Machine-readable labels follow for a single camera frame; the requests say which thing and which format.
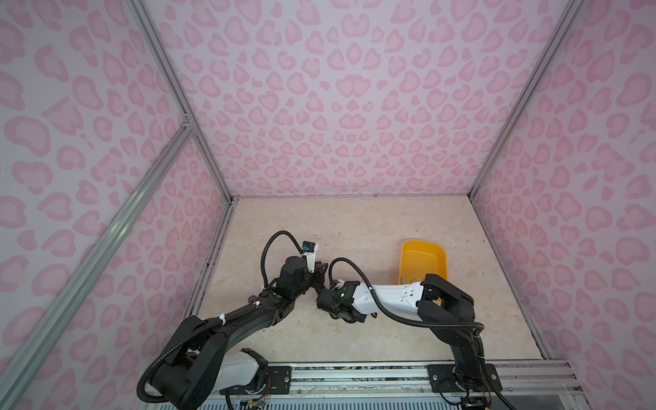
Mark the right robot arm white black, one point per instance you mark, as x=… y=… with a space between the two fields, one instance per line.
x=434 y=304

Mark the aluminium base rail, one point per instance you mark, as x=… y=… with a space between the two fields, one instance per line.
x=526 y=384

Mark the aluminium frame rail right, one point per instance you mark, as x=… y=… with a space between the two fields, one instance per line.
x=556 y=41

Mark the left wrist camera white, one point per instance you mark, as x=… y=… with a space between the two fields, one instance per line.
x=309 y=252

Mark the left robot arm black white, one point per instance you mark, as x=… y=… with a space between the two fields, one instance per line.
x=185 y=372

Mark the aluminium frame rail left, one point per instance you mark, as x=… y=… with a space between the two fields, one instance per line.
x=108 y=200

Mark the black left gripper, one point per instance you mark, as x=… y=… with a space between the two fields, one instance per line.
x=319 y=274

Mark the aluminium frame rail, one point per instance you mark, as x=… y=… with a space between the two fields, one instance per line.
x=556 y=41
x=108 y=200

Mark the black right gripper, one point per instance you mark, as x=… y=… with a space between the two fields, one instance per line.
x=360 y=319

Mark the yellow plastic tray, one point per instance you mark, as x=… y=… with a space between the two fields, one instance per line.
x=419 y=258

